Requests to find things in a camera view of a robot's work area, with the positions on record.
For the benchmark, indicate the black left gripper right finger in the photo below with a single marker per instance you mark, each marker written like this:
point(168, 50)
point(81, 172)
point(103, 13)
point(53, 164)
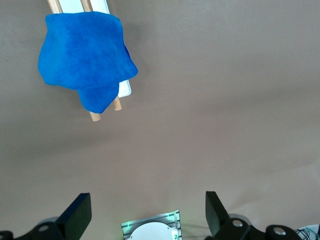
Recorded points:
point(225, 230)

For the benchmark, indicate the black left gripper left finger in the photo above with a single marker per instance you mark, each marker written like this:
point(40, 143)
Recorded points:
point(75, 220)

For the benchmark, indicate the blue towel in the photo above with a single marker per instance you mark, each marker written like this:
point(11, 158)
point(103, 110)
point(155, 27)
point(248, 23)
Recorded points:
point(85, 55)

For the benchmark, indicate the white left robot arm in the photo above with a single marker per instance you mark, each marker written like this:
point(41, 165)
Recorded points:
point(150, 232)

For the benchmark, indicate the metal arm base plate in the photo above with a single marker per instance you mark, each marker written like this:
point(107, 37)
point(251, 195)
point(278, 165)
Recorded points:
point(150, 217)

